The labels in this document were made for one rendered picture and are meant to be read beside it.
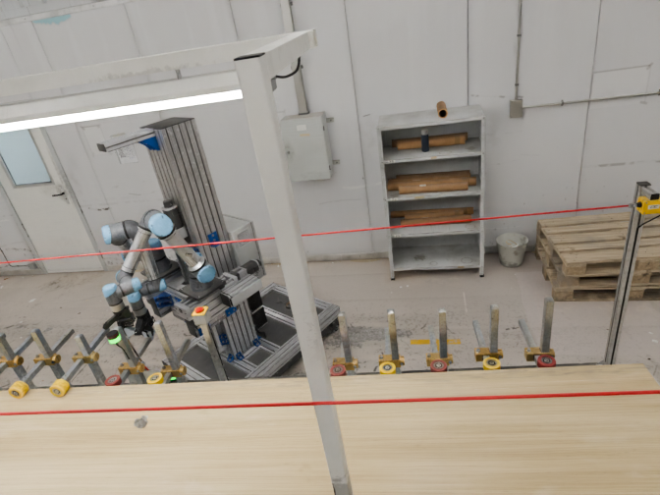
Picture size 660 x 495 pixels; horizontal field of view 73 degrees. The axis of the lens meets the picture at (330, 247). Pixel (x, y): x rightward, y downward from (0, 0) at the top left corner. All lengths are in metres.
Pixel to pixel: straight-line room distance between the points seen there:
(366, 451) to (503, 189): 3.26
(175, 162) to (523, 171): 3.16
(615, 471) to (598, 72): 3.34
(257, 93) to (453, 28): 3.52
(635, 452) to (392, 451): 0.90
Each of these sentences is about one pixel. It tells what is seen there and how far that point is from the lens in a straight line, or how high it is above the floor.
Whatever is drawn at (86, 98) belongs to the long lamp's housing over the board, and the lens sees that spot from 1.75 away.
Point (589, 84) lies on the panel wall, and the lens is 4.60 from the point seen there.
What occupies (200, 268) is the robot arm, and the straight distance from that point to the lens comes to 2.80.
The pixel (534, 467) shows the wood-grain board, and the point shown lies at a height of 0.90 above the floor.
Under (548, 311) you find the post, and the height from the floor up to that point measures 1.09.
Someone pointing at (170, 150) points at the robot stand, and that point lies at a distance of 2.94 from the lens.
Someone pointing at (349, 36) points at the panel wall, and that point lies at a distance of 4.33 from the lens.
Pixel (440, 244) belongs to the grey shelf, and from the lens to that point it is 4.88.
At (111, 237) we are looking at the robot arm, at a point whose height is 1.50.
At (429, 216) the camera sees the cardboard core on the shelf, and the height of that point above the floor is 0.57.
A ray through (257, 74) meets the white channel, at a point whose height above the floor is 2.43.
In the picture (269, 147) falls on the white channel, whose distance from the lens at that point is 0.89.
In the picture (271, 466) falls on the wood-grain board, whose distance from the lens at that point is 2.07.
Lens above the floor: 2.52
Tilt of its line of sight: 28 degrees down
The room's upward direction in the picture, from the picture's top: 10 degrees counter-clockwise
